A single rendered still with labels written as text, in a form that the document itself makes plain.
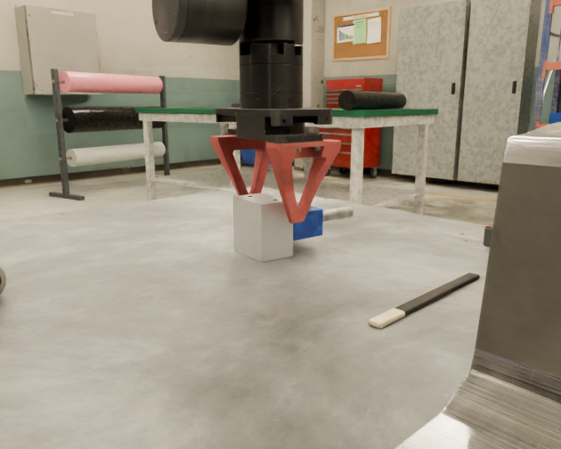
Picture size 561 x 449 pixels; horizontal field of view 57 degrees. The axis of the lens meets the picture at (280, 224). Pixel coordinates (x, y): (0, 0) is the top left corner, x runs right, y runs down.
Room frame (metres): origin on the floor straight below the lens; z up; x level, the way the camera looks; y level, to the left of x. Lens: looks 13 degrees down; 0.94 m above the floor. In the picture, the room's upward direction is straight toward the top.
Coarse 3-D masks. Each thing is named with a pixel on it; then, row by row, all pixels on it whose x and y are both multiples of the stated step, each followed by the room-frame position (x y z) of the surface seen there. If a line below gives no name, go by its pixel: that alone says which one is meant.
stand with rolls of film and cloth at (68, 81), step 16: (64, 80) 5.24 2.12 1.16; (80, 80) 5.30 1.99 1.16; (96, 80) 5.46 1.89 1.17; (112, 80) 5.64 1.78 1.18; (128, 80) 5.83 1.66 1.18; (144, 80) 6.03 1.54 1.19; (160, 80) 6.25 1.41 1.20; (160, 96) 6.37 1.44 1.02; (64, 112) 5.27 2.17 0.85; (80, 112) 5.26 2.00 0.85; (96, 112) 5.42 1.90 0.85; (112, 112) 5.59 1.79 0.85; (128, 112) 5.77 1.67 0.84; (64, 128) 5.28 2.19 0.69; (80, 128) 5.26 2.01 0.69; (96, 128) 5.43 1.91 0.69; (112, 128) 5.62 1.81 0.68; (128, 128) 5.83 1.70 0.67; (64, 144) 5.17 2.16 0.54; (128, 144) 5.86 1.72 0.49; (160, 144) 6.22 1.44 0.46; (64, 160) 5.15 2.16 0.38; (80, 160) 5.24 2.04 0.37; (96, 160) 5.42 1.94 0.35; (112, 160) 5.62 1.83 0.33; (64, 176) 5.14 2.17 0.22; (64, 192) 5.14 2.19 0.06
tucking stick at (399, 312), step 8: (456, 280) 0.39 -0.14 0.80; (464, 280) 0.39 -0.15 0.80; (472, 280) 0.39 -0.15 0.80; (440, 288) 0.37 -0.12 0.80; (448, 288) 0.37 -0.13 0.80; (456, 288) 0.37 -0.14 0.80; (424, 296) 0.35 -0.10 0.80; (432, 296) 0.35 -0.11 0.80; (440, 296) 0.36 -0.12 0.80; (408, 304) 0.34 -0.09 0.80; (416, 304) 0.34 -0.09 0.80; (424, 304) 0.34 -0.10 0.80; (392, 312) 0.32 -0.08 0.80; (400, 312) 0.32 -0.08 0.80; (408, 312) 0.33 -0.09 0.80; (376, 320) 0.31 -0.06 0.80; (384, 320) 0.31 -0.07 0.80; (392, 320) 0.31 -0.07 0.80
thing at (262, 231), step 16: (240, 208) 0.47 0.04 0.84; (256, 208) 0.45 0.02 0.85; (272, 208) 0.45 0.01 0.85; (320, 208) 0.49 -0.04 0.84; (336, 208) 0.53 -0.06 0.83; (352, 208) 0.54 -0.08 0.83; (240, 224) 0.47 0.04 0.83; (256, 224) 0.45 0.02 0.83; (272, 224) 0.45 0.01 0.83; (288, 224) 0.46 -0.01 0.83; (304, 224) 0.48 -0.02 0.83; (320, 224) 0.49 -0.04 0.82; (240, 240) 0.47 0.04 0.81; (256, 240) 0.45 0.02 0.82; (272, 240) 0.45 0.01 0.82; (288, 240) 0.46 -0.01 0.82; (256, 256) 0.45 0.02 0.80; (272, 256) 0.45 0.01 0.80; (288, 256) 0.46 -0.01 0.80
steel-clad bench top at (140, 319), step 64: (0, 256) 0.47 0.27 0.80; (64, 256) 0.47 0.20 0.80; (128, 256) 0.47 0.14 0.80; (192, 256) 0.47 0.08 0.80; (320, 256) 0.47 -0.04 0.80; (384, 256) 0.47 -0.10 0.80; (448, 256) 0.47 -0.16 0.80; (0, 320) 0.32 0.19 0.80; (64, 320) 0.32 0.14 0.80; (128, 320) 0.32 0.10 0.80; (192, 320) 0.32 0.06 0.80; (256, 320) 0.32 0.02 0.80; (320, 320) 0.32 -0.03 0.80; (448, 320) 0.32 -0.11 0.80; (0, 384) 0.24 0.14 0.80; (64, 384) 0.24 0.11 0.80; (128, 384) 0.24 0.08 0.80; (192, 384) 0.24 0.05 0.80; (256, 384) 0.24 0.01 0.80; (320, 384) 0.24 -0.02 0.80; (384, 384) 0.24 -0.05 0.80; (448, 384) 0.24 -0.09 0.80; (0, 448) 0.19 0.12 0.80; (64, 448) 0.19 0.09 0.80; (128, 448) 0.19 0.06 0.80; (192, 448) 0.19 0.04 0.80; (256, 448) 0.19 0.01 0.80; (320, 448) 0.19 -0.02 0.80; (384, 448) 0.19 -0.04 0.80
